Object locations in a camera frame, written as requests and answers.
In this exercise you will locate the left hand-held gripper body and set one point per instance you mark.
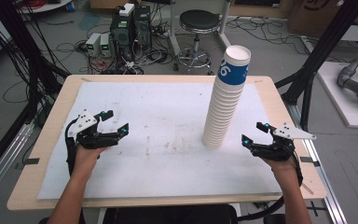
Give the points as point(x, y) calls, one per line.
point(85, 123)

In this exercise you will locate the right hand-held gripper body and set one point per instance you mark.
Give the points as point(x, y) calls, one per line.
point(279, 149)

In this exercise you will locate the stack of white paper cups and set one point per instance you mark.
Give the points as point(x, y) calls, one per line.
point(227, 99)

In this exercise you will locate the person's right hand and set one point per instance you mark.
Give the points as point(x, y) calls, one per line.
point(282, 168)

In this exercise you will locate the person's left hand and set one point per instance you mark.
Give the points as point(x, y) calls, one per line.
point(87, 158)

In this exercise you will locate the wooden table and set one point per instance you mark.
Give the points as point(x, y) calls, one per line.
point(60, 109)

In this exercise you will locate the black tape piece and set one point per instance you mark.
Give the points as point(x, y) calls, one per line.
point(309, 160)
point(31, 161)

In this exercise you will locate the white table mat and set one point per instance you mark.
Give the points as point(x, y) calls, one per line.
point(155, 124)

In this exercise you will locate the grey power supply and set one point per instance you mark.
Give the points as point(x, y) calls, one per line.
point(92, 43)
point(105, 45)

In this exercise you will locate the white platform board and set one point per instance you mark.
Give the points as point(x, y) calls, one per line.
point(338, 93)

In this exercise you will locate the large black computer tower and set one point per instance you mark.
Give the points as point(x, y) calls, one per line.
point(122, 31)

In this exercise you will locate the slim black computer tower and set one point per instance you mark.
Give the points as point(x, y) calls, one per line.
point(143, 28)

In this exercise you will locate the white box device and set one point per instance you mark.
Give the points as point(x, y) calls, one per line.
point(126, 10)

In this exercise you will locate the cardboard box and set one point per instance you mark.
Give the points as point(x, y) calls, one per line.
point(310, 15)

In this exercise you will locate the black round stool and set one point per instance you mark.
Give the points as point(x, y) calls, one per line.
point(199, 20)

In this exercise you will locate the aluminium rail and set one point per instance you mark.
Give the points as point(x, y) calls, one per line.
point(3, 161)
point(326, 183)

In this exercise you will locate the black metal frame stand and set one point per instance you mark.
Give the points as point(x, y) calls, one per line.
point(320, 53)

